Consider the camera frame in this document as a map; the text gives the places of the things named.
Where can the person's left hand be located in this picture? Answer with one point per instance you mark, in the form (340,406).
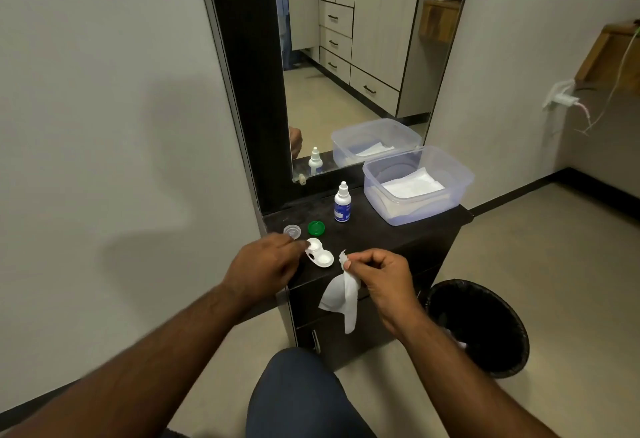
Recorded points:
(262,267)

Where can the person's right hand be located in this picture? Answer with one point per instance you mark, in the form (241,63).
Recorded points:
(390,287)

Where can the white tissue sheet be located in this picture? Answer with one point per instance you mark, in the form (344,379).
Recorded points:
(345,297)

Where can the translucent lens case cap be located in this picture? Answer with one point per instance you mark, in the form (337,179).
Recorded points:
(292,231)

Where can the white contact lens case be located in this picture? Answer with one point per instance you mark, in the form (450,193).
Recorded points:
(325,258)

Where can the green lens case cap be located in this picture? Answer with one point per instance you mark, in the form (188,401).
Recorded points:
(316,227)

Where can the small solution dropper bottle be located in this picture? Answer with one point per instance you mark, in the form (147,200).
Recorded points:
(342,207)

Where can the person's left forearm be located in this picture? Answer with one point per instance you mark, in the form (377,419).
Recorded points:
(140,377)

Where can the person's right forearm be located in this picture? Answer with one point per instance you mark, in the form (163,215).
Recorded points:
(465,392)

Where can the black dresser cabinet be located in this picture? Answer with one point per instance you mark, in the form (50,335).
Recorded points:
(370,347)

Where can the clear plastic container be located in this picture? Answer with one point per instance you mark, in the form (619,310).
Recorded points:
(415,216)

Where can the crumpled white tissue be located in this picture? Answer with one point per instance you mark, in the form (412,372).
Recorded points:
(457,341)

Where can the stack of white tissues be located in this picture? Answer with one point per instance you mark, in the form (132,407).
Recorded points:
(412,185)

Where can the trash bin with black liner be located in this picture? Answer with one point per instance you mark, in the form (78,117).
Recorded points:
(490,322)

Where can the dark blue trousers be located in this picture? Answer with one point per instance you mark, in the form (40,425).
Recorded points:
(300,397)

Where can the dresser mirror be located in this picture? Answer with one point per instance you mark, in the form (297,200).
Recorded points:
(320,112)

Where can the white wall charger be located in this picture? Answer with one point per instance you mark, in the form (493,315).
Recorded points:
(562,99)

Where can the wooden wall shelf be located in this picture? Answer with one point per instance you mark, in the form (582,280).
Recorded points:
(607,60)

